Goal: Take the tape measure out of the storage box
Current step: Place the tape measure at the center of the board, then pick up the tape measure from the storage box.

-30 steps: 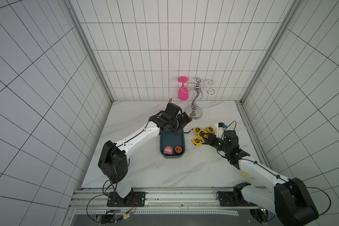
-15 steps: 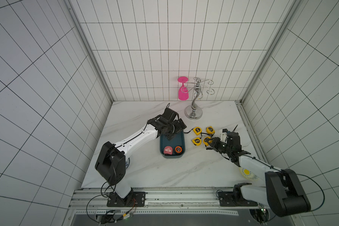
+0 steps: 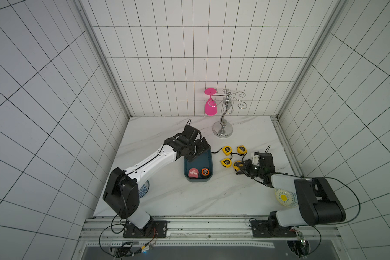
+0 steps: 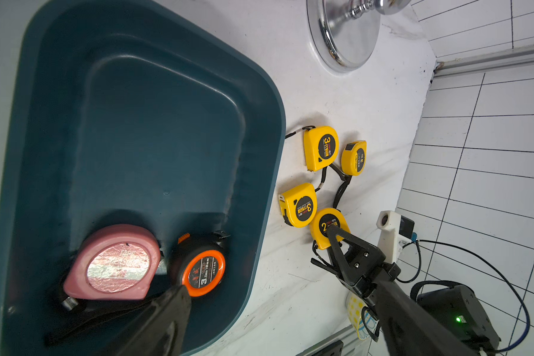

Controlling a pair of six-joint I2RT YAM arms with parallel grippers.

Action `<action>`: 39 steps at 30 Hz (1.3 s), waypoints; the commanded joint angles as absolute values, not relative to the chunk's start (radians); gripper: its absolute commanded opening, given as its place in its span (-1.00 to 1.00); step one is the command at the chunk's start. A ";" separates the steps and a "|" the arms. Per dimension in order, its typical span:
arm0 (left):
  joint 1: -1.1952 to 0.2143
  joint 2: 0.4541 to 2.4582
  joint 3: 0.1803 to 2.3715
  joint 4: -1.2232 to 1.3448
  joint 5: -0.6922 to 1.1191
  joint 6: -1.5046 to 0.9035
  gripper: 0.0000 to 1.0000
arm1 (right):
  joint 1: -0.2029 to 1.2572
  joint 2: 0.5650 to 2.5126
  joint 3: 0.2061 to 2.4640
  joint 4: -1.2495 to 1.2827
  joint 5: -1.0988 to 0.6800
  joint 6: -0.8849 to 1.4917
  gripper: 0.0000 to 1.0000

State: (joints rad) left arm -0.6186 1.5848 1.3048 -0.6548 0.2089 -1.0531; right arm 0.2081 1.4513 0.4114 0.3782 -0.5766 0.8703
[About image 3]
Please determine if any yellow tape measure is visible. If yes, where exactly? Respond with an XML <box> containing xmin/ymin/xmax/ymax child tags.
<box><xmin>233</xmin><ymin>161</ymin><xmax>243</xmax><ymax>172</ymax></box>
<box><xmin>221</xmin><ymin>158</ymin><xmax>232</xmax><ymax>168</ymax></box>
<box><xmin>237</xmin><ymin>145</ymin><xmax>248</xmax><ymax>155</ymax></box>
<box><xmin>212</xmin><ymin>146</ymin><xmax>232</xmax><ymax>156</ymax></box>

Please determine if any teal plastic storage box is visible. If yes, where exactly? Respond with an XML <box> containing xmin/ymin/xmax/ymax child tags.
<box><xmin>184</xmin><ymin>148</ymin><xmax>214</xmax><ymax>183</ymax></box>

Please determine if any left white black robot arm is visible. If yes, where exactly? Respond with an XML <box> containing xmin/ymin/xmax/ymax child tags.
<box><xmin>102</xmin><ymin>124</ymin><xmax>211</xmax><ymax>237</ymax></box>

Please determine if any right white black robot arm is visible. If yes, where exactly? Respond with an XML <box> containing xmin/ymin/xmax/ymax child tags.
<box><xmin>234</xmin><ymin>152</ymin><xmax>346</xmax><ymax>238</ymax></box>

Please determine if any pink tape measure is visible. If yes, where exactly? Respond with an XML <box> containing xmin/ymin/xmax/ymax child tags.
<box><xmin>188</xmin><ymin>168</ymin><xmax>199</xmax><ymax>179</ymax></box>

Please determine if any orange black tape measure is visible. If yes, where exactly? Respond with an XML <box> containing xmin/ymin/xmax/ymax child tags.
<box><xmin>200</xmin><ymin>168</ymin><xmax>210</xmax><ymax>178</ymax></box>

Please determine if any yellow white patterned plate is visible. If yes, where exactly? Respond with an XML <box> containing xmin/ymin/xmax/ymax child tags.
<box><xmin>274</xmin><ymin>188</ymin><xmax>298</xmax><ymax>208</ymax></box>

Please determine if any chrome glass holder stand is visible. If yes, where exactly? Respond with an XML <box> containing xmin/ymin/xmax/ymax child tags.
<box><xmin>212</xmin><ymin>89</ymin><xmax>247</xmax><ymax>138</ymax></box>

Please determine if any pink wine glass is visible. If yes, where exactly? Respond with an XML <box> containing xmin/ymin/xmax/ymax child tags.
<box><xmin>204</xmin><ymin>88</ymin><xmax>217</xmax><ymax>116</ymax></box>

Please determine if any blue white patterned plate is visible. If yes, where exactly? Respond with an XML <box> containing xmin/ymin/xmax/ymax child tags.
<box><xmin>139</xmin><ymin>181</ymin><xmax>150</xmax><ymax>199</ymax></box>

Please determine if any aluminium mounting rail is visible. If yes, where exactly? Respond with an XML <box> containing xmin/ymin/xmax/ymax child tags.
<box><xmin>79</xmin><ymin>216</ymin><xmax>342</xmax><ymax>250</ymax></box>

